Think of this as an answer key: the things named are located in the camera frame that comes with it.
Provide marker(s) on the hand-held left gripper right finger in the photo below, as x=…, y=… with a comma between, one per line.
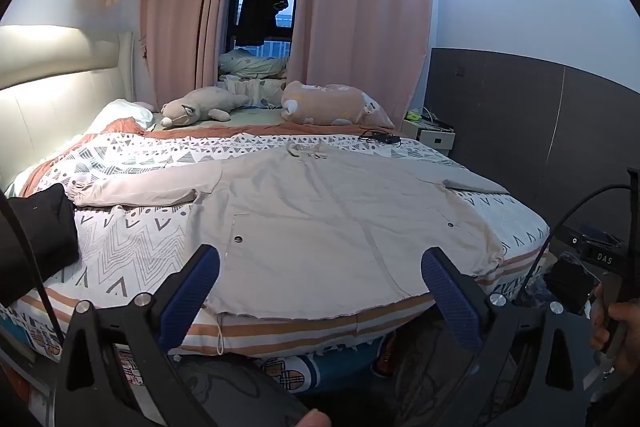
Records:
x=450, y=302

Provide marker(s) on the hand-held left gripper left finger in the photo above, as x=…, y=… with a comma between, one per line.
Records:
x=192, y=292

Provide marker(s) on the beige jacket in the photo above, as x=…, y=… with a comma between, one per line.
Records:
x=310, y=217

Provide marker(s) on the person's right hand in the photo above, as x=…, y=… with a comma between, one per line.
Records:
x=625, y=327

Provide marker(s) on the person's left hand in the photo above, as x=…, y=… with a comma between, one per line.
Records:
x=311, y=419

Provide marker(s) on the patterned blanket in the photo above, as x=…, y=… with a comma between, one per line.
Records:
x=130, y=237

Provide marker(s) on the white nightstand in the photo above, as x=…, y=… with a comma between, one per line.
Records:
x=435, y=138

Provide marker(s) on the dark cloth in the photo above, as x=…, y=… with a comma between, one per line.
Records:
x=35, y=237

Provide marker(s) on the grey plush toy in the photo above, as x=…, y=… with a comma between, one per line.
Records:
x=200, y=107

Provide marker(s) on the green box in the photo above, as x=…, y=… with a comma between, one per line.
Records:
x=414, y=114

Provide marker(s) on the light green pillow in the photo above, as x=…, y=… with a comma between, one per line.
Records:
x=125, y=112

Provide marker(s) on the pink plush pillow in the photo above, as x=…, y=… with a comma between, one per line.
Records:
x=330, y=104

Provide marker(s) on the crumpled pale bedding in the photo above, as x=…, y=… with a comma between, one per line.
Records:
x=250, y=67

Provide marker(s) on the cream padded headboard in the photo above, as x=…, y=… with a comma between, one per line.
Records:
x=50, y=107

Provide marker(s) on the pink curtain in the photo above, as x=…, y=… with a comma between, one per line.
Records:
x=365, y=17
x=175, y=7

